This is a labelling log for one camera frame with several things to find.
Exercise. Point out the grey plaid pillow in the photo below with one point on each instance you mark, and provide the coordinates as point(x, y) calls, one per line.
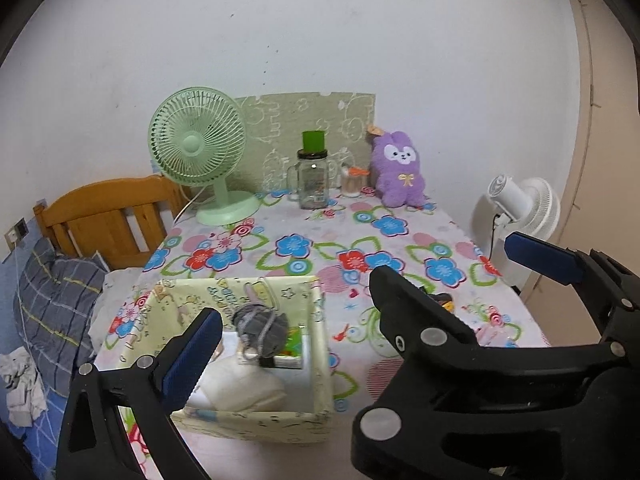
point(53, 308)

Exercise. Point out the green snack packet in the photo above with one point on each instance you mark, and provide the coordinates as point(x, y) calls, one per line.
point(291, 357)

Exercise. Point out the beige door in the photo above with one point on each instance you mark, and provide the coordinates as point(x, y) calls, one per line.
point(582, 78)

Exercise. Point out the toothpick jar orange lid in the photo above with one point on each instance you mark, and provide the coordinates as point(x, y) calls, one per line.
point(353, 180)

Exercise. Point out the green patterned wall board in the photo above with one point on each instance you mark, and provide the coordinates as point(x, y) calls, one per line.
point(275, 124)

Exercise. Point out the glass mason jar mug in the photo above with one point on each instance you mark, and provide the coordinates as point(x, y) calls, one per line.
point(308, 180)

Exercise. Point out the white standing fan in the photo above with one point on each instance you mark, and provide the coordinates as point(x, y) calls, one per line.
point(529, 206)

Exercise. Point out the grey drawstring pouch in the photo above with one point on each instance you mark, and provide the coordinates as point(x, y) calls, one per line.
point(262, 329)

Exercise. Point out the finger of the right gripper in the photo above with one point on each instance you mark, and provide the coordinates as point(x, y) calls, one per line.
point(608, 290)
point(406, 312)

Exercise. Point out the yellow fabric storage box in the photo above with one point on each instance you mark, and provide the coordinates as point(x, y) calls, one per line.
point(305, 416)

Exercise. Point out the crumpled white cloth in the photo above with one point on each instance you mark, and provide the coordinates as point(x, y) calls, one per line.
point(25, 398)

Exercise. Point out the wall power socket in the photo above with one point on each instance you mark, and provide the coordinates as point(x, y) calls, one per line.
point(16, 234)

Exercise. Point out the pink paper packet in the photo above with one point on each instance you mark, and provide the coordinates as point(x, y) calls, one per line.
point(504, 336)

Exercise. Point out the floral tablecloth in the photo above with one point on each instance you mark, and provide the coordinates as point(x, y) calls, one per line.
point(339, 245)

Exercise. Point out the green desk fan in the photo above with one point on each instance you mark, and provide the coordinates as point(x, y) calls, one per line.
point(197, 137)

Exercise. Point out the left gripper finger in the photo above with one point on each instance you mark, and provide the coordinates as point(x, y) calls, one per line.
point(93, 443)

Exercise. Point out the purple plush bunny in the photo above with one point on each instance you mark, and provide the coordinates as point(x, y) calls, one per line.
point(396, 168)

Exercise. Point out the white tissue pack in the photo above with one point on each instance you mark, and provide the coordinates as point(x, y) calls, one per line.
point(226, 385)

